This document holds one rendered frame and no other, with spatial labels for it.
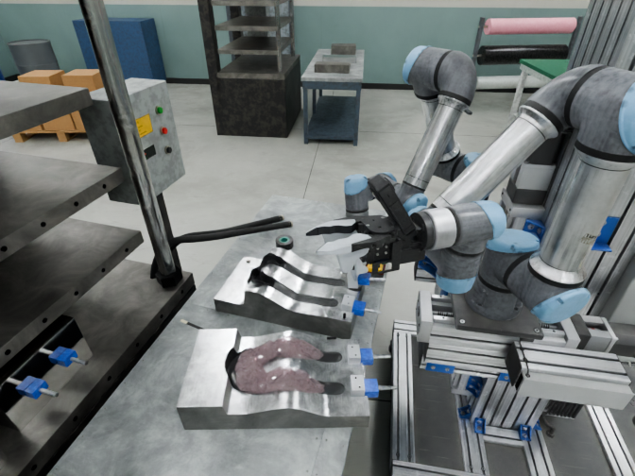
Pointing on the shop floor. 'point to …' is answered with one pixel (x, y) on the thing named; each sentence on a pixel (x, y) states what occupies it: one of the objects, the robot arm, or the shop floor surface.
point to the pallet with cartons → (65, 129)
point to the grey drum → (33, 55)
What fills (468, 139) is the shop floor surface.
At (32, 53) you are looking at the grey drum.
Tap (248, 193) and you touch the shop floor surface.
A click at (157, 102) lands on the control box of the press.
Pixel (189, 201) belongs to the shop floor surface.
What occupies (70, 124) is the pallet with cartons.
